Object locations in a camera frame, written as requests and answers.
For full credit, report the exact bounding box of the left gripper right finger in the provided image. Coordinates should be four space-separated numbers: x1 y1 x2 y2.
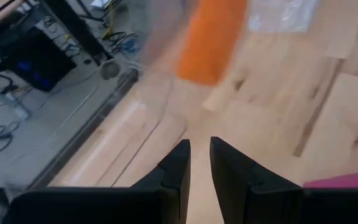
209 136 305 224

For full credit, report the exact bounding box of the yellow floor cable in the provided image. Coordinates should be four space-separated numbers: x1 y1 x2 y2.
102 2 118 39

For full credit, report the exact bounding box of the clear plastic zip bag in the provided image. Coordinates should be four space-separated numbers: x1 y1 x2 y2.
247 0 318 34

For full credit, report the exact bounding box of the orange elastic bandage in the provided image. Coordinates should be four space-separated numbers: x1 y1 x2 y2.
175 0 248 86

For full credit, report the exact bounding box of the black floor stand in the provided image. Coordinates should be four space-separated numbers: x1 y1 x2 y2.
42 0 113 63

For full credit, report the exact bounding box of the pink elastic bandage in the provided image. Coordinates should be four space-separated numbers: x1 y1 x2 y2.
303 170 358 190

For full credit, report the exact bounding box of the blue cable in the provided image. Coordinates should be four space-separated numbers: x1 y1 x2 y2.
122 36 140 54

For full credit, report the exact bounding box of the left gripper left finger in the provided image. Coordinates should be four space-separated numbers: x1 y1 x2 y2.
131 139 192 224

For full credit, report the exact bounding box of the black perforated computer case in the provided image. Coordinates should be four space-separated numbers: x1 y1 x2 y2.
2 26 78 93

